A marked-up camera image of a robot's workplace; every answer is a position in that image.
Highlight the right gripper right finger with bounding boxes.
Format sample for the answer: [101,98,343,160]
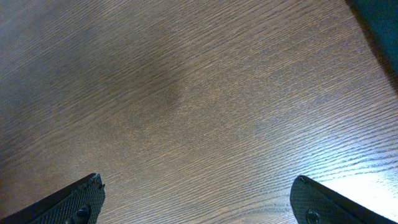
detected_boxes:
[290,175,397,224]

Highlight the black trousers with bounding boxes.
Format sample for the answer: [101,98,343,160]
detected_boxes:
[346,0,397,85]

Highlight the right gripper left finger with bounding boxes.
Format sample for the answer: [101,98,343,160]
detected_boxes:
[1,173,105,224]

